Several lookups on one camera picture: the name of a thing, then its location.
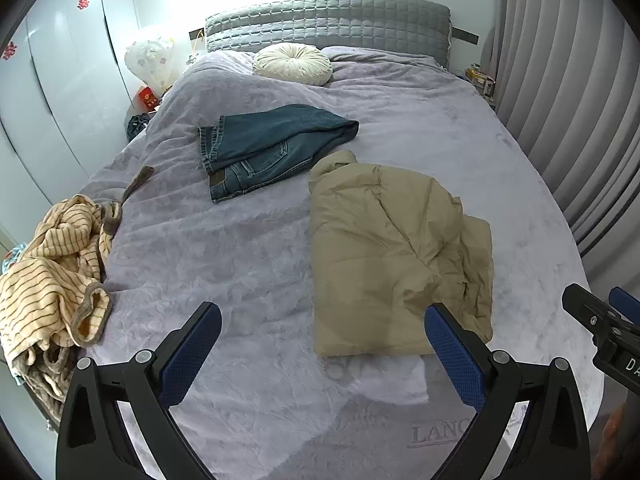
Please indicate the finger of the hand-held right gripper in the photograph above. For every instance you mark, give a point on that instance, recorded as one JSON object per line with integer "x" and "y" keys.
{"x": 590, "y": 312}
{"x": 627, "y": 305}

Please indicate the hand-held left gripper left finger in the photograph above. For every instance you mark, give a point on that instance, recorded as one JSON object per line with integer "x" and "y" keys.
{"x": 192, "y": 347}

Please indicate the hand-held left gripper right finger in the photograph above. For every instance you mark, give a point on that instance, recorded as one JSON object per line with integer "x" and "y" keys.
{"x": 455, "y": 350}

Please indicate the khaki puffer jacket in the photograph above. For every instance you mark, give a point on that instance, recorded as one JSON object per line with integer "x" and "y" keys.
{"x": 380, "y": 250}

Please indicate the person's right forearm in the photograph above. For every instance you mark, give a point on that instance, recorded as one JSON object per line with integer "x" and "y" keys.
{"x": 614, "y": 432}

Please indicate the lavender plush bed blanket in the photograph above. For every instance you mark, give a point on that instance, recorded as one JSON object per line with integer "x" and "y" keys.
{"x": 225, "y": 260}

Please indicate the yellow striped fleece robe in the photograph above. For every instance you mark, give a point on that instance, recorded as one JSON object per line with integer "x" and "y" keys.
{"x": 45, "y": 260}

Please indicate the teal printed cloth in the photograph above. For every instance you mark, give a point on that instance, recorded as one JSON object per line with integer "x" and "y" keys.
{"x": 14, "y": 254}

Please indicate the blue denim jeans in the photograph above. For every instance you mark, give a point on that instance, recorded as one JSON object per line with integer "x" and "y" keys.
{"x": 270, "y": 150}

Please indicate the dark patterned bag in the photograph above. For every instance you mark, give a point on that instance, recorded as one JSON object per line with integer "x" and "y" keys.
{"x": 137, "y": 126}

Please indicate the small red box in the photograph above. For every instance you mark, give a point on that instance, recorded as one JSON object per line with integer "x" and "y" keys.
{"x": 148, "y": 99}

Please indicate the grey pleated curtain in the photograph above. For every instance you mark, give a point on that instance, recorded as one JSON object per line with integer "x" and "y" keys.
{"x": 565, "y": 60}

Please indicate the yellow boxes on nightstand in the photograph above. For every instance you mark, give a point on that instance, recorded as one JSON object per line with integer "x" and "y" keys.
{"x": 480, "y": 80}

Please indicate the white printed plastic bag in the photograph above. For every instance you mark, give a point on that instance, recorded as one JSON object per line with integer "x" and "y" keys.
{"x": 150, "y": 62}

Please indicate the white wardrobe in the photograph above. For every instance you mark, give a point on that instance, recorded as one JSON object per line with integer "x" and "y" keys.
{"x": 65, "y": 85}

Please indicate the round cream pleated cushion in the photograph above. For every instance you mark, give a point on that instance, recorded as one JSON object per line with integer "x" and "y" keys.
{"x": 292, "y": 62}

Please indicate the red paper decoration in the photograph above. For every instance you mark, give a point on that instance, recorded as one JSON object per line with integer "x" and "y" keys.
{"x": 82, "y": 3}
{"x": 8, "y": 51}

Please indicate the grey quilted headboard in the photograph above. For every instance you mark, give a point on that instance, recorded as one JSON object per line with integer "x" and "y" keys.
{"x": 325, "y": 20}

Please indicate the dark wall strip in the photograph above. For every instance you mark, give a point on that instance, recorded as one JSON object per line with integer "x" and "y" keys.
{"x": 465, "y": 36}

